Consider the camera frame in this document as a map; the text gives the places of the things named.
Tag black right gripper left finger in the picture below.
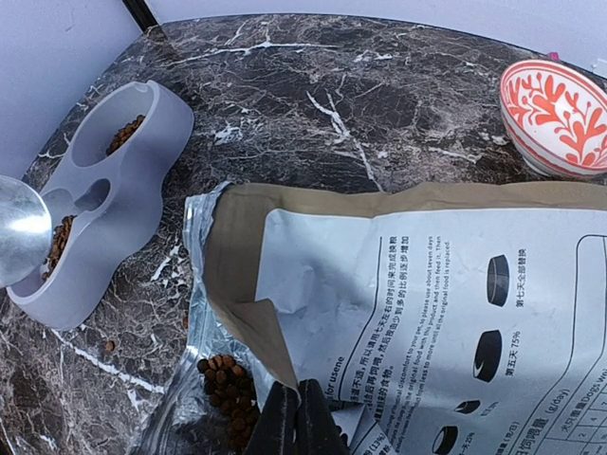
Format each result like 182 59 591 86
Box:
245 382 300 455

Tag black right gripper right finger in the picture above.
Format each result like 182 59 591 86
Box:
297 379 349 455

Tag brown pet food bag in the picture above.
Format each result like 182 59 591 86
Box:
135 182 606 454

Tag translucent double pet bowl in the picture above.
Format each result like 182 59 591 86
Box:
8 81 194 331

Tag silver metal scoop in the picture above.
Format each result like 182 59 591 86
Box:
1 175 53 288

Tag brown pet food kibble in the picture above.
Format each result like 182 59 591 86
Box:
196 355 261 454

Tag red patterned bowl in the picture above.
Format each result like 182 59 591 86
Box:
499 60 606 179

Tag black corner frame post left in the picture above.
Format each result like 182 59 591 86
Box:
122 0 158 31

